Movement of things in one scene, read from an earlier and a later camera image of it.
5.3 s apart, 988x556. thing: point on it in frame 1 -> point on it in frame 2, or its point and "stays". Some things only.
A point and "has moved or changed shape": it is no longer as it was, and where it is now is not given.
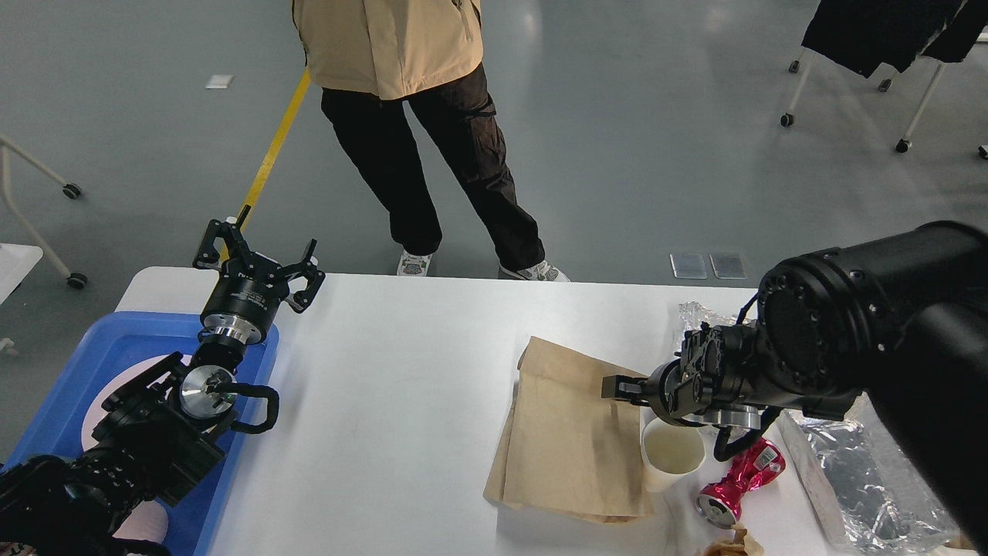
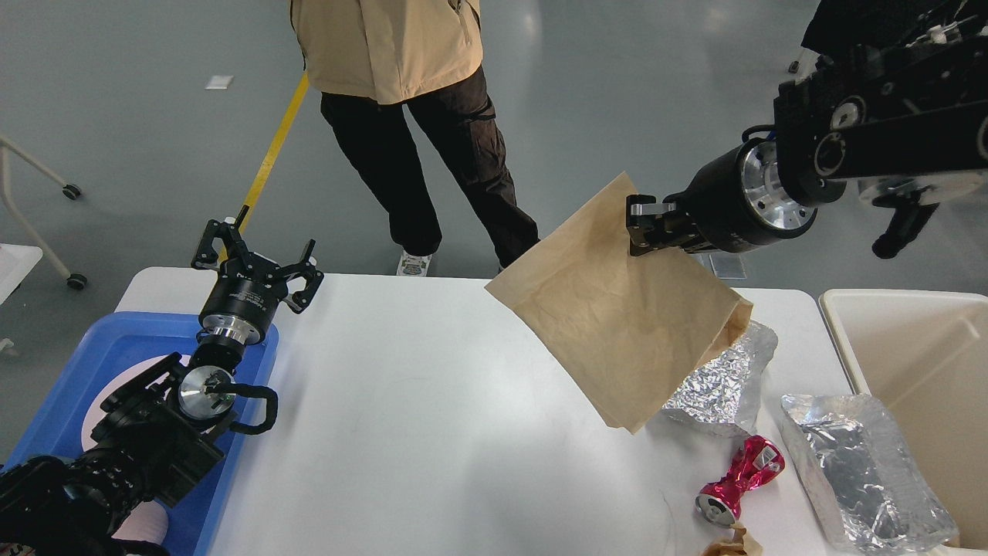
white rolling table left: [17, 261] stays
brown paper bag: [566, 452] -> [641, 327]
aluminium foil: [692, 316] has moved or changed shape
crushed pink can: [720, 501] stays
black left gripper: [243, 300] stays
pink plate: [96, 411] stays
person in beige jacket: [377, 59] stays
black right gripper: [671, 399] -> [740, 201]
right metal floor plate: [729, 266] stays
